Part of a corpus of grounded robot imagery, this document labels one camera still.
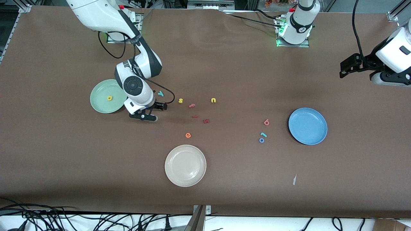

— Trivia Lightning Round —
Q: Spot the pale green plate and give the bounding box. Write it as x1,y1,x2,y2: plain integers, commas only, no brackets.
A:
90,79,127,114

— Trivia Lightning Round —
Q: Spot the brown table cover sheet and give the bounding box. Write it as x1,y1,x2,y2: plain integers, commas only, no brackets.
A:
0,5,411,219

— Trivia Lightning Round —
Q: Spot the grey metal box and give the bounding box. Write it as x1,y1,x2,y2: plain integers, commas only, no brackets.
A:
187,0,235,10

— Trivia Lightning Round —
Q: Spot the long black looping cable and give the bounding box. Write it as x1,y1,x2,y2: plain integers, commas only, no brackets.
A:
98,30,126,59

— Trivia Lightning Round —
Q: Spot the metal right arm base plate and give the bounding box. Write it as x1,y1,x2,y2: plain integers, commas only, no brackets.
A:
107,30,142,44

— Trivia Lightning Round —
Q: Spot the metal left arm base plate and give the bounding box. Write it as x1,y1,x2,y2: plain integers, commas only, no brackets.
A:
275,17,310,48

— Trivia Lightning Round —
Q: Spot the black base cable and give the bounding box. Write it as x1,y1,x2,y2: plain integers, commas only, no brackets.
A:
223,9,280,29

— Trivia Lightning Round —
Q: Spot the blue plate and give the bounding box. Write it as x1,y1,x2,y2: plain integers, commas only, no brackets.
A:
288,107,328,145

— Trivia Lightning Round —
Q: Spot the cream white plate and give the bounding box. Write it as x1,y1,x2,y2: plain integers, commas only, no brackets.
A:
164,144,207,187

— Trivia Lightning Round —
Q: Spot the aluminium frame profile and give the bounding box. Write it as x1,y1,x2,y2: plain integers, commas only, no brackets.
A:
387,0,411,22
0,4,32,64

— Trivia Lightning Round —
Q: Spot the cardboard box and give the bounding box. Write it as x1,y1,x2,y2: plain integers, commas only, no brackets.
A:
374,219,411,231

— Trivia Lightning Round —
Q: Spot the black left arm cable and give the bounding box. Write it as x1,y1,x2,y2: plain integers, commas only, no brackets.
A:
352,0,366,61

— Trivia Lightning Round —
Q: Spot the metal edge bracket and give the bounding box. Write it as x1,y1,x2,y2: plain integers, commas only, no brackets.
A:
193,205,212,231

